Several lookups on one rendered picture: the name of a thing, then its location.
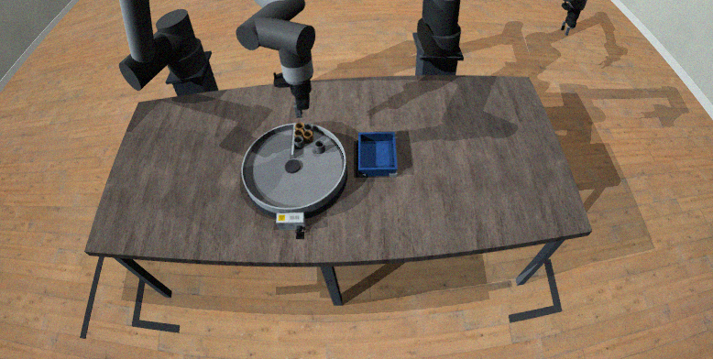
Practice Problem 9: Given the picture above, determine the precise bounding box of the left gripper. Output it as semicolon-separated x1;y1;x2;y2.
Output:
561;0;587;36

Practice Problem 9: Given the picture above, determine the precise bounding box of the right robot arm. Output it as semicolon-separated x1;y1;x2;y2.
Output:
119;0;315;91

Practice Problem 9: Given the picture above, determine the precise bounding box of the blue open crate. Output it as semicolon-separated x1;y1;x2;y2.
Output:
358;132;398;177

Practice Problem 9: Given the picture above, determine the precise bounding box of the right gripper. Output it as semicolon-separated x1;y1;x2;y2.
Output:
273;59;313;118

